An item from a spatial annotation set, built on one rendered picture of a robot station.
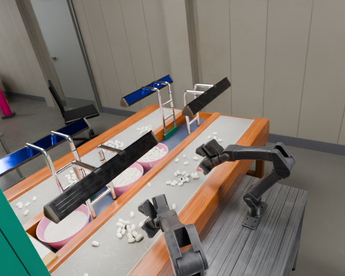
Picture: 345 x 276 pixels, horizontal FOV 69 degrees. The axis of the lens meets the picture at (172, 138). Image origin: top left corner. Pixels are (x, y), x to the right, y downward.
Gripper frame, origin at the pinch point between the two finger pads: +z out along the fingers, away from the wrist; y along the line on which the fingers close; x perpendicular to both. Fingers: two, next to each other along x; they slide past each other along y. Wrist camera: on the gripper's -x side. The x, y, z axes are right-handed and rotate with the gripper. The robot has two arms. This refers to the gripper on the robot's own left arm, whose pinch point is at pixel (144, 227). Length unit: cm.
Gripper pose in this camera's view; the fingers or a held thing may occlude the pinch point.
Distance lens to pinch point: 120.4
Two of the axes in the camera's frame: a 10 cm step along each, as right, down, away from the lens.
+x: 6.2, 7.8, 0.1
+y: -5.6, 4.6, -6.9
